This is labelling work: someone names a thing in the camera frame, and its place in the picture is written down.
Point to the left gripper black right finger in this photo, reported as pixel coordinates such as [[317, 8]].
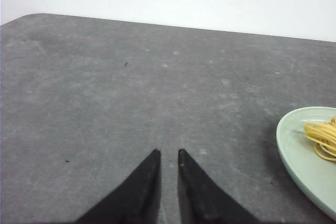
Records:
[[201, 200]]

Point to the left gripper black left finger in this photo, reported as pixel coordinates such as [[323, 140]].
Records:
[[136, 200]]

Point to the yellow vermicelli bundle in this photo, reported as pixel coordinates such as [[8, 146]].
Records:
[[323, 136]]

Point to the light green plate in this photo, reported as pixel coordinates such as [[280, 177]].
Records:
[[312, 174]]

